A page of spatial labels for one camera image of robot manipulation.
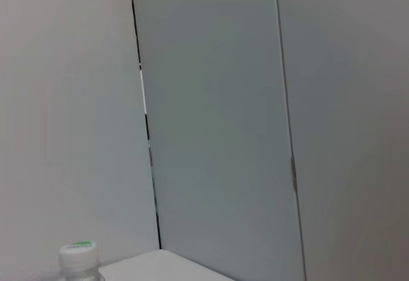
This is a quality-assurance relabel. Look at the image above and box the clear green-label water bottle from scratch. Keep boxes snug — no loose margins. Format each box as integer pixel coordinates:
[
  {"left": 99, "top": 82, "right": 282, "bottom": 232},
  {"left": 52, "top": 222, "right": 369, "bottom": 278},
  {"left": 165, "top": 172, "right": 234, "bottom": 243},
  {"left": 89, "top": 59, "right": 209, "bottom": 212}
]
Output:
[{"left": 41, "top": 239, "right": 106, "bottom": 281}]

